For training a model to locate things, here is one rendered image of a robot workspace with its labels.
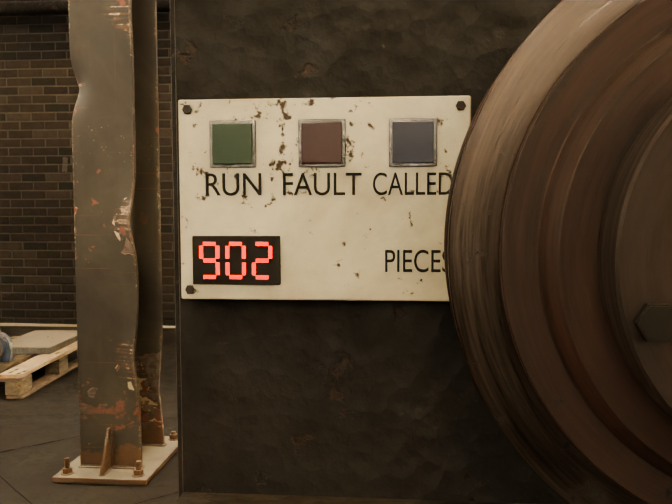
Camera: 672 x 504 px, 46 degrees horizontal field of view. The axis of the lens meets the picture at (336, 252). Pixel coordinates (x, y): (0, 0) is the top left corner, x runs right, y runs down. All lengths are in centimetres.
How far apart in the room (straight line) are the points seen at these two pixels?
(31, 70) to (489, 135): 703
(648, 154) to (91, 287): 302
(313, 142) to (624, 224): 31
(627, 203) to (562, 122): 9
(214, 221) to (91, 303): 269
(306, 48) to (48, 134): 669
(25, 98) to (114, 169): 423
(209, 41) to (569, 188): 37
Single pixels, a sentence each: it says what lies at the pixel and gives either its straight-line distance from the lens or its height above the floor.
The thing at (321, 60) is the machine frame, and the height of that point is 128.
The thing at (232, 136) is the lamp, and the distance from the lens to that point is 71.
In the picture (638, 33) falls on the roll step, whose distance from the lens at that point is 58.
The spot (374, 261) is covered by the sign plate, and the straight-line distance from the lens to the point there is 70.
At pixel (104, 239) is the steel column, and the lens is 335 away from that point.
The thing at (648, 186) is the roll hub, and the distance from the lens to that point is 50.
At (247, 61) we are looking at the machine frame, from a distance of 74.
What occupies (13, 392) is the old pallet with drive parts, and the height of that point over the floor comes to 4.
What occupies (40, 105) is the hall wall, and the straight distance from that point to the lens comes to 744.
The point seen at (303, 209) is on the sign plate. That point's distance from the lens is 71.
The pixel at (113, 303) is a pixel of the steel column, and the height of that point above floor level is 71.
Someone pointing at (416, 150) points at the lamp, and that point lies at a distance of 70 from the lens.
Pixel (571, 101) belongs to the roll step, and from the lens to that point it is 56.
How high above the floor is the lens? 115
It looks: 4 degrees down
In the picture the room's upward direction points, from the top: straight up
